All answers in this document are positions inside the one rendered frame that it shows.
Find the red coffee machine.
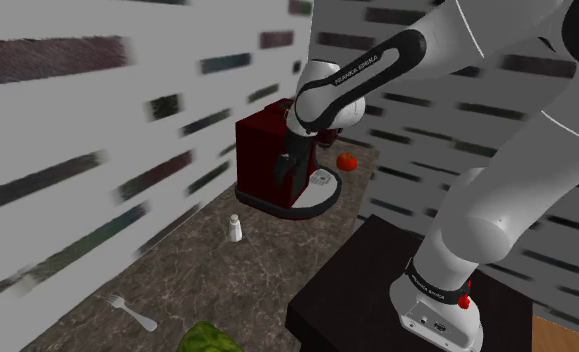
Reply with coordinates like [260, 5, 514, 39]
[234, 97, 345, 221]

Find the red tomato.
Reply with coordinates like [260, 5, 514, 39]
[336, 152, 359, 173]

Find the white salt shaker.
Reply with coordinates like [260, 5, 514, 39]
[228, 214, 244, 243]

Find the dark robot stand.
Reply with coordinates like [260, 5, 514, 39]
[285, 214, 534, 352]

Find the green watermelon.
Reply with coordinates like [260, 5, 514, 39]
[176, 320, 245, 352]

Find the silver fork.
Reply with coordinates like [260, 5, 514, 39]
[105, 294, 159, 333]

